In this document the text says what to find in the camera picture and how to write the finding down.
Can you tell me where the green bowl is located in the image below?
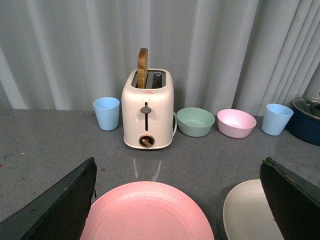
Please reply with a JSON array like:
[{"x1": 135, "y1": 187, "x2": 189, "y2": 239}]
[{"x1": 176, "y1": 107, "x2": 216, "y2": 137}]

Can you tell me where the white plate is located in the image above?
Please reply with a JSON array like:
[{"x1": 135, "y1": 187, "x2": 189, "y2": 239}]
[{"x1": 223, "y1": 179, "x2": 284, "y2": 240}]

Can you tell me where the pink plate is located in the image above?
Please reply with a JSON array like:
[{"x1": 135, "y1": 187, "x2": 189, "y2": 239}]
[{"x1": 80, "y1": 181, "x2": 215, "y2": 240}]

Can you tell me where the light blue cup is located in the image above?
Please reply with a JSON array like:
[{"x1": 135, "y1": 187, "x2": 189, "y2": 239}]
[
  {"x1": 261, "y1": 103, "x2": 294, "y2": 136},
  {"x1": 93, "y1": 97, "x2": 120, "y2": 131}
]

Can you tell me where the light blue left cup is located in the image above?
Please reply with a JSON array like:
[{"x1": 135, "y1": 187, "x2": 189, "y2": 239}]
[{"x1": 93, "y1": 97, "x2": 120, "y2": 131}]

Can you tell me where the pink bowl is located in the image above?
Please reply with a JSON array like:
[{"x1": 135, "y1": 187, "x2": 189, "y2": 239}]
[{"x1": 217, "y1": 109, "x2": 257, "y2": 139}]

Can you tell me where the white toaster power cord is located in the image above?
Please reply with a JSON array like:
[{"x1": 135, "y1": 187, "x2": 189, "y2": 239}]
[{"x1": 171, "y1": 111, "x2": 178, "y2": 138}]

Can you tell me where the light blue right cup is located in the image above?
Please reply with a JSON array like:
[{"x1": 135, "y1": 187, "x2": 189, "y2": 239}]
[{"x1": 261, "y1": 103, "x2": 294, "y2": 136}]

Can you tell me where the dark blue saucepan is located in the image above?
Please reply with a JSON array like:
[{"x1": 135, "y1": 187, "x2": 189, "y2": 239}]
[{"x1": 286, "y1": 104, "x2": 320, "y2": 146}]

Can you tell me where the brown bread slice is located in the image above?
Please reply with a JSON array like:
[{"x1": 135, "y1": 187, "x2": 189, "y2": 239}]
[{"x1": 137, "y1": 48, "x2": 148, "y2": 89}]

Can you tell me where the glass pot lid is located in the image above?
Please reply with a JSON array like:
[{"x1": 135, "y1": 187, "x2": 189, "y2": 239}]
[{"x1": 292, "y1": 97, "x2": 320, "y2": 120}]

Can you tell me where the cream two-slot toaster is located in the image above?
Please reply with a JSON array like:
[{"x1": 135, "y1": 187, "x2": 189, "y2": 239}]
[{"x1": 121, "y1": 68, "x2": 177, "y2": 150}]

